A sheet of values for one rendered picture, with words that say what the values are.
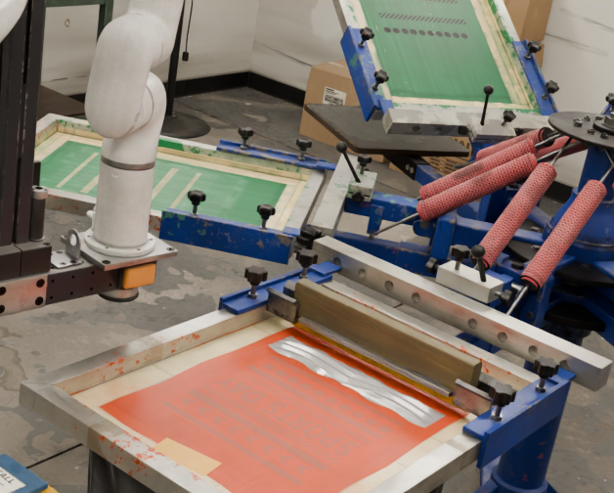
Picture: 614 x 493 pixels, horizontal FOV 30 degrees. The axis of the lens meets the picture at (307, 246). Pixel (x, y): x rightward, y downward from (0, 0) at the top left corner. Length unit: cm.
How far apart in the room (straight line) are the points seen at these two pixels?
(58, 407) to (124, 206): 37
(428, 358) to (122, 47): 76
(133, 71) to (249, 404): 59
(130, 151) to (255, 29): 572
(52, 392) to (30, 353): 218
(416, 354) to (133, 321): 236
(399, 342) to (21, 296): 67
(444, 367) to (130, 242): 59
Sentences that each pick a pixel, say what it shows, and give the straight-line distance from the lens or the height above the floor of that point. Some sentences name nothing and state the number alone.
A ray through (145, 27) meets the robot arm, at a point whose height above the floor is 155.
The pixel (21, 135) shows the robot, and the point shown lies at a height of 136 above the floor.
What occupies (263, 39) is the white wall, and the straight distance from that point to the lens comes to 763.
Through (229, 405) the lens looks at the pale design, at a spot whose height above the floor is 95.
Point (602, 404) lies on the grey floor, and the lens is 443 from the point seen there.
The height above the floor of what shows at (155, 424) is 95.
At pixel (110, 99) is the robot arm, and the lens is 188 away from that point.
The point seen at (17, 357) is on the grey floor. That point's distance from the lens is 404.
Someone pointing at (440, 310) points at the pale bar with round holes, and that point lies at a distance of 233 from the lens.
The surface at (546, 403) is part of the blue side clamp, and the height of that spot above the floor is 99.
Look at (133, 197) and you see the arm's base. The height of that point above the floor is 124.
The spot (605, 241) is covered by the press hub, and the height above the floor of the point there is 107.
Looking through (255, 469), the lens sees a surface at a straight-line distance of 182.
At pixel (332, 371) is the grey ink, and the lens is 213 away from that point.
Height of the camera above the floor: 195
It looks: 22 degrees down
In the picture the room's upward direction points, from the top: 10 degrees clockwise
